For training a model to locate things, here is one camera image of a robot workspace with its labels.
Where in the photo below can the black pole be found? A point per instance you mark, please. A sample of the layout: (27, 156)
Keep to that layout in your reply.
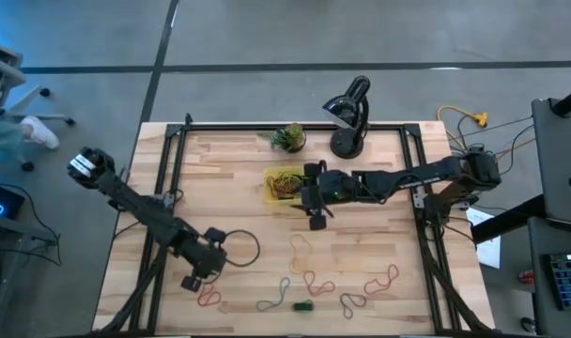
(569, 101)

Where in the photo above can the grey side table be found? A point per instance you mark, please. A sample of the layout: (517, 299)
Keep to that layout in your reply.
(22, 232)

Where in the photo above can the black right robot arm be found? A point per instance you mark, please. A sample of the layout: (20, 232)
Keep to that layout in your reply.
(407, 176)

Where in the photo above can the wide green rubber band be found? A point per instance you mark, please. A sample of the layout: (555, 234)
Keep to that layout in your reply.
(294, 308)

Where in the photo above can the red can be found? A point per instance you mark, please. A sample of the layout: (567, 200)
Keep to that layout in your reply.
(527, 277)

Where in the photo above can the dark brown rubber band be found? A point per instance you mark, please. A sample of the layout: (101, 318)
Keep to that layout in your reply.
(346, 305)

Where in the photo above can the long red rubber band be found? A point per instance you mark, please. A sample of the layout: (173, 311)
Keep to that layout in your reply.
(281, 185)

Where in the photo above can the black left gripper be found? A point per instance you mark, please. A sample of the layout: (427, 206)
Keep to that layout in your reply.
(203, 258)

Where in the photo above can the black desk lamp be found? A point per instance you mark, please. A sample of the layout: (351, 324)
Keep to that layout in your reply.
(346, 143)

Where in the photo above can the grey cabinet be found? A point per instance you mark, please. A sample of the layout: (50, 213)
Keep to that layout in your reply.
(558, 159)

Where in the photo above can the wide black rubber band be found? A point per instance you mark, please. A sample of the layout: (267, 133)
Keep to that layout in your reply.
(304, 307)

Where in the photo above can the black device with blue light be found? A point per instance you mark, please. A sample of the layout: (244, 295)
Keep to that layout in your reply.
(1, 199)

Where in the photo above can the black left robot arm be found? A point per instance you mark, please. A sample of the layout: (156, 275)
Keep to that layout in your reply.
(140, 211)

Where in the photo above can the yellow translucent plastic bin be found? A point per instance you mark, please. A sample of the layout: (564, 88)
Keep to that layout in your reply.
(266, 199)

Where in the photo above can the small potted succulent plant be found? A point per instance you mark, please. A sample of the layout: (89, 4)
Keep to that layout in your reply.
(290, 138)

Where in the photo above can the person's leg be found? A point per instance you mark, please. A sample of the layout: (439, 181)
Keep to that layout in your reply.
(4, 136)

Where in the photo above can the white paper sheet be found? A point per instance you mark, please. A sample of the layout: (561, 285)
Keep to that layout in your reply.
(487, 244)

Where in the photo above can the black computer mouse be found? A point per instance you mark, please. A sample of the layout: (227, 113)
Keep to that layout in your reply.
(529, 325)

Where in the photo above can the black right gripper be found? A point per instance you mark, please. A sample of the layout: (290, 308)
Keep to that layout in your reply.
(330, 188)

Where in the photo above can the person's white shoe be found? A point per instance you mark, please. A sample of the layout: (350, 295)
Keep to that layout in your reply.
(41, 132)

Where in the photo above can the orange red rubber band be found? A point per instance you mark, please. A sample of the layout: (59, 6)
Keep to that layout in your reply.
(384, 281)

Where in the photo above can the grey office chair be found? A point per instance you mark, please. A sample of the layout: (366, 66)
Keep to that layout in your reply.
(4, 70)

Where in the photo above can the backlit keyboard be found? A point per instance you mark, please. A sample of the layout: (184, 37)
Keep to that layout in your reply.
(569, 281)

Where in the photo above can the black beam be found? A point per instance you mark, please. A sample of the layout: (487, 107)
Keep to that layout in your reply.
(506, 220)

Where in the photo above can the black diagonal rig strut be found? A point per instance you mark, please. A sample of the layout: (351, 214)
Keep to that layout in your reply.
(130, 298)
(454, 296)

